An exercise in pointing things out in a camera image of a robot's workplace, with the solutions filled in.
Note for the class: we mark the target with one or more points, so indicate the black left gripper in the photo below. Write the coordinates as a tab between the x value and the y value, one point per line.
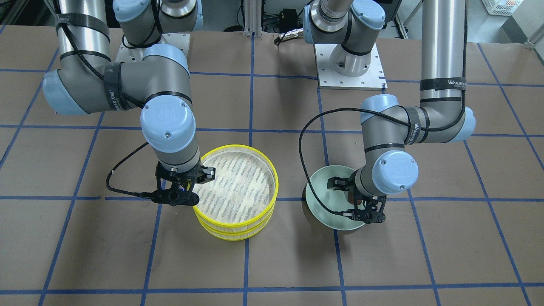
345	184

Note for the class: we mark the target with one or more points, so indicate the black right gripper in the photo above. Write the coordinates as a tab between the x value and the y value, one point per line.
208	172

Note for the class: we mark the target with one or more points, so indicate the yellow steamer layer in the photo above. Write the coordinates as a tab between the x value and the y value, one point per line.
244	189
235	231

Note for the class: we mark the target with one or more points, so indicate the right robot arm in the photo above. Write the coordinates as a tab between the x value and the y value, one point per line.
157	80

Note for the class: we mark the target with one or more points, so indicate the mint green plate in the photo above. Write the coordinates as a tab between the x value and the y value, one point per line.
335	200

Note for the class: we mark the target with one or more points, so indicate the white plastic basket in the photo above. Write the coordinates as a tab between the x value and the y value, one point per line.
501	7

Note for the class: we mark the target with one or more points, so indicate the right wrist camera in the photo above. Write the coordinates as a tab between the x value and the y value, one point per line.
177	194

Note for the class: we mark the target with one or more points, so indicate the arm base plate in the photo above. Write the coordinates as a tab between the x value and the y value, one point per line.
181	41
337	69

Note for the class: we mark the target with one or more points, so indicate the aluminium frame post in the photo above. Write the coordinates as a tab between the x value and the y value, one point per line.
253	11

